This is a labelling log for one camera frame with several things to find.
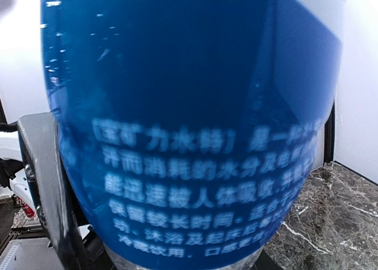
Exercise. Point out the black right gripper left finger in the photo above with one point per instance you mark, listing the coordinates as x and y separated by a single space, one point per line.
95 250

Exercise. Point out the Pocari Sweat bottle white cap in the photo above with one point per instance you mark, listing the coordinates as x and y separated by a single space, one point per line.
187 128

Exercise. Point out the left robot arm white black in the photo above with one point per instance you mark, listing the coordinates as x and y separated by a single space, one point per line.
14 178

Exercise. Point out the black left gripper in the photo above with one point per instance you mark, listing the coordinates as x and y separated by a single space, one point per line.
38 139

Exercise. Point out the black left corner frame post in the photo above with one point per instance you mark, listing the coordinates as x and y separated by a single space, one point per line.
329 137

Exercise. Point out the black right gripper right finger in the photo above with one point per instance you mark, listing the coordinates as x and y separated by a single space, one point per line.
265 262

